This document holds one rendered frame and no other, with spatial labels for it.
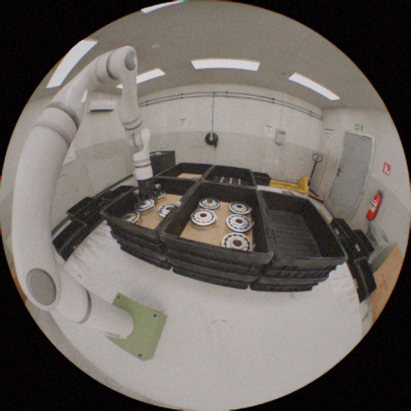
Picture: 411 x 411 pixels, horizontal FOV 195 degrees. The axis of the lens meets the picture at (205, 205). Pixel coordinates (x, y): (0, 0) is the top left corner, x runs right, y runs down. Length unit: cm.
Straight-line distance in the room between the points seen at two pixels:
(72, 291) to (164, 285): 33
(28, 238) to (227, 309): 50
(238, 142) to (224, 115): 85
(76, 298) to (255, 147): 381
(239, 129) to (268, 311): 362
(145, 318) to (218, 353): 24
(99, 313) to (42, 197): 22
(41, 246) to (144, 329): 32
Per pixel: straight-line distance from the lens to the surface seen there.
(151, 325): 40
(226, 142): 363
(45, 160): 20
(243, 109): 374
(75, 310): 28
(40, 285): 22
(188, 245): 30
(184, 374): 49
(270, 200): 64
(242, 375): 51
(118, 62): 33
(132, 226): 38
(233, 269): 36
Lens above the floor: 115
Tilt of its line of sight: 33 degrees down
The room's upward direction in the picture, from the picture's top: 2 degrees clockwise
